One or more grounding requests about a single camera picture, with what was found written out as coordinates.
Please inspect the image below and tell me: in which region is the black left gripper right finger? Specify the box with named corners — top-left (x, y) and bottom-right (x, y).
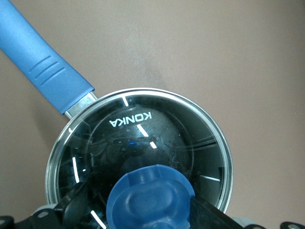
top-left (187, 195), bottom-right (305, 229)

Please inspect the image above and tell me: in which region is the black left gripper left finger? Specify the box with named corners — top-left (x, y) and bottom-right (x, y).
top-left (0, 181), bottom-right (93, 229)

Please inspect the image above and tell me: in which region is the glass lid blue knob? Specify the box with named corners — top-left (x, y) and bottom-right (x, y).
top-left (44, 87), bottom-right (234, 229)

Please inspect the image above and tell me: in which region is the brown table cover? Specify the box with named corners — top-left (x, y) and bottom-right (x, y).
top-left (0, 0), bottom-right (305, 229)

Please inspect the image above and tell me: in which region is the black pot blue handle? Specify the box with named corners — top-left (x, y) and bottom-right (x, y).
top-left (0, 0), bottom-right (232, 229)

